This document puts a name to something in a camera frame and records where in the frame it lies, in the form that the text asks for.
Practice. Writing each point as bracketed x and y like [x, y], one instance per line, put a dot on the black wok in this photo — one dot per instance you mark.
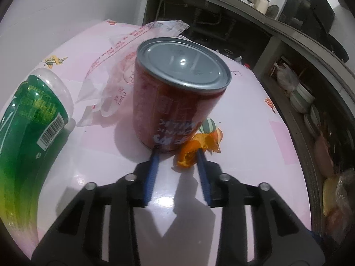
[338, 48]

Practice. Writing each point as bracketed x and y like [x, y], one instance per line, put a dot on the plain white bowl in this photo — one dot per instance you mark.
[296, 108]

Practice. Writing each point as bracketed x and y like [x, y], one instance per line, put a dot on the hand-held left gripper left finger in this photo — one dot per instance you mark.
[151, 177]

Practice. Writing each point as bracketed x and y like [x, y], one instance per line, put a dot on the clear red printed wrapper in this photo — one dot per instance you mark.
[111, 74]

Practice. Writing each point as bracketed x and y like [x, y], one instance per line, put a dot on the grey concrete counter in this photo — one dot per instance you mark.
[291, 37]

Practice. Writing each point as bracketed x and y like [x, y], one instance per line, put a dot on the clear bag with yellow contents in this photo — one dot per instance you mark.
[331, 196]

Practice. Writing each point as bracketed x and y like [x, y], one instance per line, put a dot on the pink basin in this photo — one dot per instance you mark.
[324, 155]

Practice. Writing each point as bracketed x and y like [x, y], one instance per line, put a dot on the drain pipes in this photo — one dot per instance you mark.
[199, 16]

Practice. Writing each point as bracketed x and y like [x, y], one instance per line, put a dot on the grey stone shelf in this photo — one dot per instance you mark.
[302, 155]

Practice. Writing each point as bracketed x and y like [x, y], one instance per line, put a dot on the dark glass jar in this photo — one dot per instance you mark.
[228, 52]

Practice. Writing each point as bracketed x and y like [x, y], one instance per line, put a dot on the white plastic bag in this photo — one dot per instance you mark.
[285, 77]

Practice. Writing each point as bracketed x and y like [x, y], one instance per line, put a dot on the white bowl with dark rim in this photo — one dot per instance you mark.
[306, 94]

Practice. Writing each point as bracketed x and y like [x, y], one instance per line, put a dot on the green plastic bottle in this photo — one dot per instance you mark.
[25, 144]

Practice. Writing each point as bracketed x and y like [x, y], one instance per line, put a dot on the red drink can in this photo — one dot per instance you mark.
[166, 108]

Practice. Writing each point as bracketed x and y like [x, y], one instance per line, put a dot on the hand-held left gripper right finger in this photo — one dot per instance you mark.
[203, 177]

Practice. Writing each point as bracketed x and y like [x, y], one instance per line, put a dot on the clear bag with red contents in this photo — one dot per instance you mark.
[344, 213]

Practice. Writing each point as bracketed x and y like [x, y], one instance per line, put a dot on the black kitchen appliance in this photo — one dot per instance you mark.
[307, 8]

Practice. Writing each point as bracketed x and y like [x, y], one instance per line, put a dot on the cooking oil bottle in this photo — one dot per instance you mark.
[246, 66]

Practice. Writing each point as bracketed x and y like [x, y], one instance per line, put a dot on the stack of bowls and plates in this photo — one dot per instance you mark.
[312, 120]

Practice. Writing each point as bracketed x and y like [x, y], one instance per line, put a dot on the orange peel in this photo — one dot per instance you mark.
[188, 152]

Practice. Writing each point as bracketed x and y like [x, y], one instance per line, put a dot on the white cup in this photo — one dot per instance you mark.
[261, 3]

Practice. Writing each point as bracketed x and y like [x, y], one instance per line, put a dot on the pale green bowl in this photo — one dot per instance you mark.
[299, 102]

